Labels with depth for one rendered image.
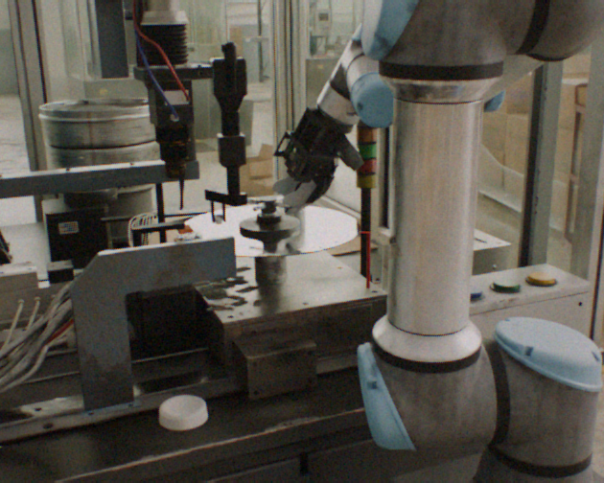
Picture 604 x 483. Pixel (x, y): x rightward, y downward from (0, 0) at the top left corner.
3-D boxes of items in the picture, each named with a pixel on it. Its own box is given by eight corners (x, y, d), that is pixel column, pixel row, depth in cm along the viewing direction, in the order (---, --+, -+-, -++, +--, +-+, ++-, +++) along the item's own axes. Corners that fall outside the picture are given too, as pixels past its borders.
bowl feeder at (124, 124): (157, 216, 218) (148, 95, 208) (181, 243, 191) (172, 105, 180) (50, 228, 207) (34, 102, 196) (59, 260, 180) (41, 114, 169)
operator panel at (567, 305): (539, 341, 131) (545, 263, 126) (583, 366, 121) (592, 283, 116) (404, 371, 120) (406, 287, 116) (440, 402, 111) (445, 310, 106)
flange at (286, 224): (302, 218, 136) (302, 206, 136) (296, 236, 126) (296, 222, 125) (243, 218, 137) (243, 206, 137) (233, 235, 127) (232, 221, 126)
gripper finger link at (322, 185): (295, 192, 127) (317, 151, 123) (302, 192, 128) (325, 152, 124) (309, 209, 125) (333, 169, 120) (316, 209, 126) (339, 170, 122)
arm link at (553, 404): (615, 464, 78) (630, 350, 74) (493, 471, 77) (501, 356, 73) (568, 407, 90) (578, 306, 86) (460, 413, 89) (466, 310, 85)
